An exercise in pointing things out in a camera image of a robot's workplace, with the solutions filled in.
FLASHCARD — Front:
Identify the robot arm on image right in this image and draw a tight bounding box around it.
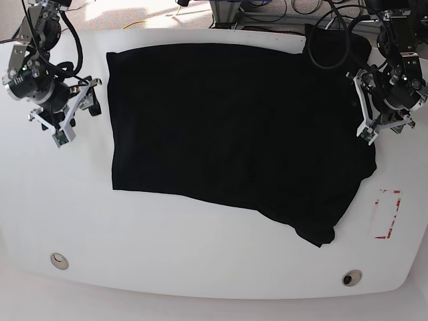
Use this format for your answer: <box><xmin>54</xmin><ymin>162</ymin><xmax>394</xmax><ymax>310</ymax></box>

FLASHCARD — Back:
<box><xmin>353</xmin><ymin>1</ymin><xmax>427</xmax><ymax>144</ymax></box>

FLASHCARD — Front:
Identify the black t-shirt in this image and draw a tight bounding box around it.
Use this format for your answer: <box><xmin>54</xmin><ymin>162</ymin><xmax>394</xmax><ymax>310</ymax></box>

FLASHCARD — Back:
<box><xmin>106</xmin><ymin>25</ymin><xmax>377</xmax><ymax>246</ymax></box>

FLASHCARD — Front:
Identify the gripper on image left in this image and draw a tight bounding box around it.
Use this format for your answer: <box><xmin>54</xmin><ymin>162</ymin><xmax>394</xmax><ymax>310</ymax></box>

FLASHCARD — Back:
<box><xmin>27</xmin><ymin>77</ymin><xmax>102</xmax><ymax>131</ymax></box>

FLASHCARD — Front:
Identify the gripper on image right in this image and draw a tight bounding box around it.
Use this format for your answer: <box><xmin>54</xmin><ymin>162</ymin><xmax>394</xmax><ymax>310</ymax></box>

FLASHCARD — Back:
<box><xmin>346</xmin><ymin>68</ymin><xmax>417</xmax><ymax>134</ymax></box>

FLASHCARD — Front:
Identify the aluminium frame rail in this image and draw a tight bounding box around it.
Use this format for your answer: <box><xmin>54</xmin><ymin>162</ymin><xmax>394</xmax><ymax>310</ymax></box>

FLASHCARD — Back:
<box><xmin>209</xmin><ymin>1</ymin><xmax>366</xmax><ymax>35</ymax></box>

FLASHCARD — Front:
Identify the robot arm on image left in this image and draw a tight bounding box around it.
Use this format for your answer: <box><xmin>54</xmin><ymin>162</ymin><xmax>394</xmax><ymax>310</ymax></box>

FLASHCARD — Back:
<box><xmin>3</xmin><ymin>1</ymin><xmax>102</xmax><ymax>131</ymax></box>

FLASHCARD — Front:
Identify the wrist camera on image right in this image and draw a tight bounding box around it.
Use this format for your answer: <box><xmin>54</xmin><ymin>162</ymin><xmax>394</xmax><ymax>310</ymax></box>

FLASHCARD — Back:
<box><xmin>356</xmin><ymin>125</ymin><xmax>379</xmax><ymax>146</ymax></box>

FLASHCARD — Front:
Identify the white table grommet left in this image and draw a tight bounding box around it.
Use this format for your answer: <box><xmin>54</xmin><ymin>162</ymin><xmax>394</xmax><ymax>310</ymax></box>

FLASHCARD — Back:
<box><xmin>50</xmin><ymin>253</ymin><xmax>69</xmax><ymax>271</ymax></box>

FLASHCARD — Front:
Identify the yellow cable on floor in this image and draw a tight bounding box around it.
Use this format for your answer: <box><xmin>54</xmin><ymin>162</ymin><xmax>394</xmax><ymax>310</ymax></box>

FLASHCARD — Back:
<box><xmin>122</xmin><ymin>5</ymin><xmax>183</xmax><ymax>30</ymax></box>

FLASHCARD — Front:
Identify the table grommet hole right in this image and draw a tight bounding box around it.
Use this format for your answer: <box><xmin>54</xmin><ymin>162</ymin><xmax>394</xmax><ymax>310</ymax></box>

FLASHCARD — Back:
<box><xmin>342</xmin><ymin>270</ymin><xmax>362</xmax><ymax>287</ymax></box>

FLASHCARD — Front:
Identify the red tape rectangle marking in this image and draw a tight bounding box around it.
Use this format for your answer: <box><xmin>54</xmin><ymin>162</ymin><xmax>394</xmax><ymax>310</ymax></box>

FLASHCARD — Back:
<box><xmin>370</xmin><ymin>189</ymin><xmax>402</xmax><ymax>239</ymax></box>

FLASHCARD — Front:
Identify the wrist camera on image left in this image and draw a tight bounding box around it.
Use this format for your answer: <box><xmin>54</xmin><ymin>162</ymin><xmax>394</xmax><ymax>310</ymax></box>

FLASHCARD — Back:
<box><xmin>52</xmin><ymin>128</ymin><xmax>76</xmax><ymax>148</ymax></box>

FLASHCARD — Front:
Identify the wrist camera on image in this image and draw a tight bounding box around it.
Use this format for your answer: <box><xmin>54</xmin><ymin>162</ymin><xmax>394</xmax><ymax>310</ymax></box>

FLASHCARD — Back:
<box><xmin>52</xmin><ymin>128</ymin><xmax>76</xmax><ymax>148</ymax></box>
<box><xmin>356</xmin><ymin>125</ymin><xmax>379</xmax><ymax>146</ymax></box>

